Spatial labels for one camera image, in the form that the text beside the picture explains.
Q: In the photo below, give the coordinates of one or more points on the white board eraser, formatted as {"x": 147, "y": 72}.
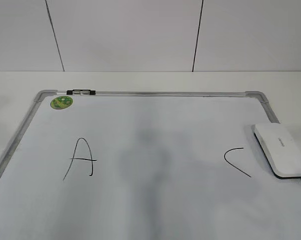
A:
{"x": 280, "y": 149}

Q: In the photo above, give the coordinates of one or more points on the black and silver hanging clip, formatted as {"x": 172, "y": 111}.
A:
{"x": 88, "y": 92}

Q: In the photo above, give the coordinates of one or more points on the round green magnet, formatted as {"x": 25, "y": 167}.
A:
{"x": 61, "y": 102}

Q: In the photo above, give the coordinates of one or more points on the white board with grey frame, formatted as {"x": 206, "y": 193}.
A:
{"x": 145, "y": 166}

